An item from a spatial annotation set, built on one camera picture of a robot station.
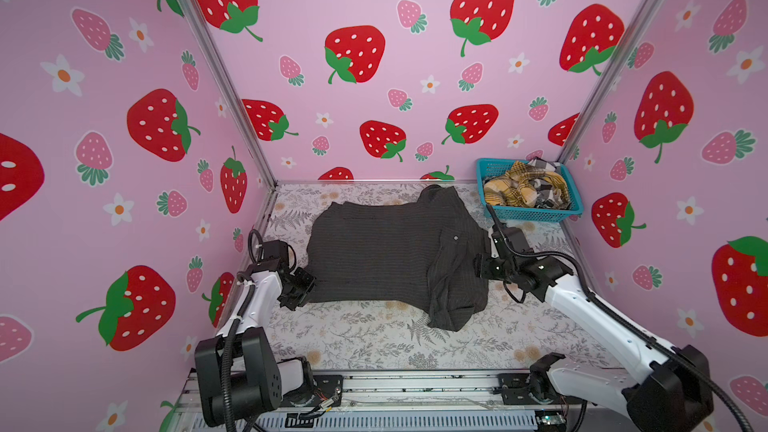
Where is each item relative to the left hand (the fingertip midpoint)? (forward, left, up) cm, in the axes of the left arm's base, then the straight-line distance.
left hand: (315, 287), depth 86 cm
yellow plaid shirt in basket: (+38, -67, +5) cm, 77 cm away
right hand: (+4, -46, +8) cm, 47 cm away
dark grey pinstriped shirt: (+14, -32, -4) cm, 36 cm away
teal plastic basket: (+51, -60, +2) cm, 79 cm away
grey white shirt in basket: (+33, -76, +7) cm, 83 cm away
